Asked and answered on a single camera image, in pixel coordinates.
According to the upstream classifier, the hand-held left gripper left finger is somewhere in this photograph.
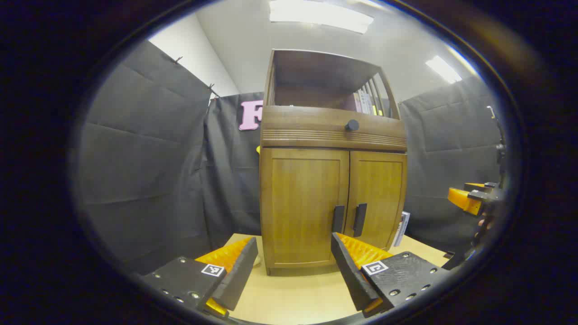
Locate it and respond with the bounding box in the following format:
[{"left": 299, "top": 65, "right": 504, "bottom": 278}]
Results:
[{"left": 141, "top": 237, "right": 259, "bottom": 320}]

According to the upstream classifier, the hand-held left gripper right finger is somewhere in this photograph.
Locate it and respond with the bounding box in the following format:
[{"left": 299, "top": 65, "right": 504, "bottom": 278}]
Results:
[{"left": 331, "top": 232, "right": 448, "bottom": 319}]

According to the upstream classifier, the wooden shoe cabinet door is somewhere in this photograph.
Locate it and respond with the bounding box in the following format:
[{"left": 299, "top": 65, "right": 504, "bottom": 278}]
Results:
[
  {"left": 261, "top": 148, "right": 350, "bottom": 268},
  {"left": 344, "top": 151, "right": 407, "bottom": 251}
]

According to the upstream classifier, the wooden double-door shoe cabinet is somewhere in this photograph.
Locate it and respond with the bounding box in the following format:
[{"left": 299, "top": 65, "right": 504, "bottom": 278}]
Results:
[{"left": 259, "top": 49, "right": 408, "bottom": 277}]

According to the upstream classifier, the pale blue book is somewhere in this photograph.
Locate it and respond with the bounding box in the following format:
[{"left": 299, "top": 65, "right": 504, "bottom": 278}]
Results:
[{"left": 393, "top": 211, "right": 410, "bottom": 247}]

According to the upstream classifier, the small ceiling light panel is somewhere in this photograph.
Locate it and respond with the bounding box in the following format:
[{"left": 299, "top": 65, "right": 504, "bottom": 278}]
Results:
[{"left": 425, "top": 55, "right": 463, "bottom": 84}]

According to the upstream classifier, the row of thin upright books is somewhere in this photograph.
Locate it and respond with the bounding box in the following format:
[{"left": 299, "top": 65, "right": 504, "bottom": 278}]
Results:
[{"left": 354, "top": 88, "right": 385, "bottom": 116}]

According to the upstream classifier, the black backdrop cloth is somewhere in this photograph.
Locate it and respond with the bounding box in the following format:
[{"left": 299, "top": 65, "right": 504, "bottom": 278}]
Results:
[{"left": 75, "top": 40, "right": 506, "bottom": 274}]

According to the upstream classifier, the wooden drawer with black knob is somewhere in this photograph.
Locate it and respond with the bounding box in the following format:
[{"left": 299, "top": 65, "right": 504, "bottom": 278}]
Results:
[{"left": 261, "top": 106, "right": 408, "bottom": 152}]

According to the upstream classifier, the large ceiling light panel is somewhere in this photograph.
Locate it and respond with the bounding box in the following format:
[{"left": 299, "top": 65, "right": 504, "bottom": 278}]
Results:
[{"left": 270, "top": 0, "right": 374, "bottom": 34}]

